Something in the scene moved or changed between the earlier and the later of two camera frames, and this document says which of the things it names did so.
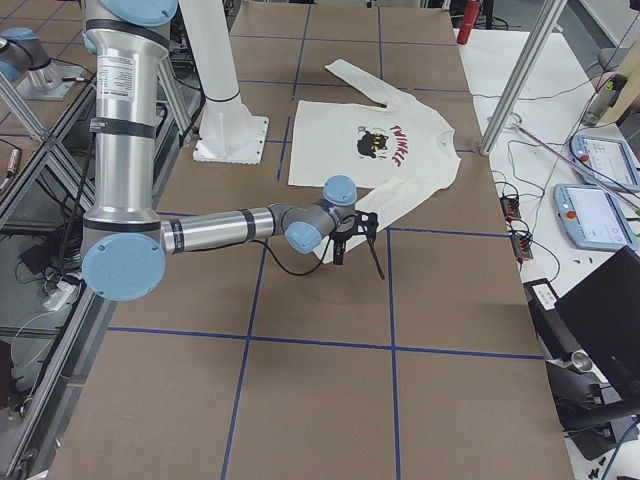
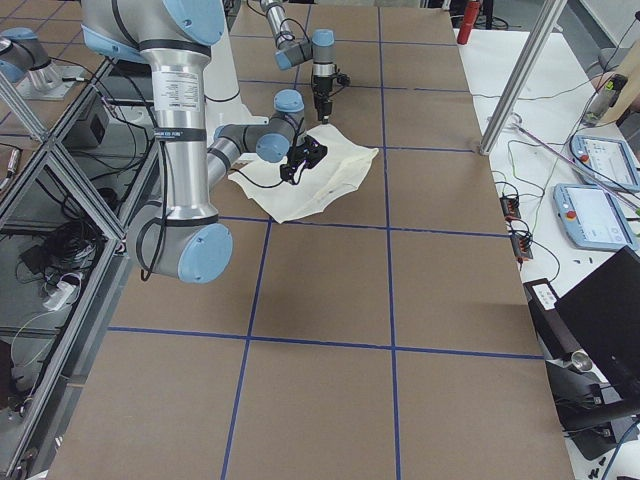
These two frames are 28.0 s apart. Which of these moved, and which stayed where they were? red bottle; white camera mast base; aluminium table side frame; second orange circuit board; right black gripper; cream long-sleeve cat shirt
Moved: cream long-sleeve cat shirt; right black gripper
Stayed: second orange circuit board; red bottle; white camera mast base; aluminium table side frame
